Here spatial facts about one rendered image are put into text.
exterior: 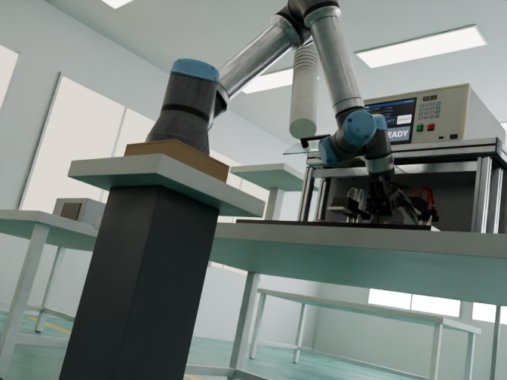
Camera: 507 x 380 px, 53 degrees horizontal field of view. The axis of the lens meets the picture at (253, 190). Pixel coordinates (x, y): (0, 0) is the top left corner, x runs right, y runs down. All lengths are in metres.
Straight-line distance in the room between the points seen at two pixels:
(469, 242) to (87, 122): 5.45
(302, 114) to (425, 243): 1.87
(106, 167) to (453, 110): 1.11
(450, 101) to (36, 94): 4.91
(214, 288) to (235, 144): 2.16
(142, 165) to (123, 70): 5.65
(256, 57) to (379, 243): 0.58
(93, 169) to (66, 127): 4.99
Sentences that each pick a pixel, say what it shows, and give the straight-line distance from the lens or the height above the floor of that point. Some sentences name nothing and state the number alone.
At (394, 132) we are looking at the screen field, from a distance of 1.80.
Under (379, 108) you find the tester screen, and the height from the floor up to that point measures 1.28.
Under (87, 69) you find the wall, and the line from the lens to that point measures 6.35.
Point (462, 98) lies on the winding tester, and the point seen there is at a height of 1.27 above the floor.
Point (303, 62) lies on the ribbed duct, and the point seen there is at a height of 2.06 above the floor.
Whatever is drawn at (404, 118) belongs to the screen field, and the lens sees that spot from 1.80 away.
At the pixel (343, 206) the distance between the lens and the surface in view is 1.69.
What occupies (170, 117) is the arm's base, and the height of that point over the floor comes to 0.88.
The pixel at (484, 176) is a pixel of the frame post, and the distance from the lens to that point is 1.57.
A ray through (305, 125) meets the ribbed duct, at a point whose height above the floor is 1.58.
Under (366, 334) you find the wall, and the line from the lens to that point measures 8.88.
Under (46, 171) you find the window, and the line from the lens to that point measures 5.95.
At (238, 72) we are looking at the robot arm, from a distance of 1.36.
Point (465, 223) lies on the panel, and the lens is 1.72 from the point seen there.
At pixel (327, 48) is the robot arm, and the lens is 1.30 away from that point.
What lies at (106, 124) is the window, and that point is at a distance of 6.35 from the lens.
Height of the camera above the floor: 0.50
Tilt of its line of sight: 13 degrees up
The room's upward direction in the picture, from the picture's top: 11 degrees clockwise
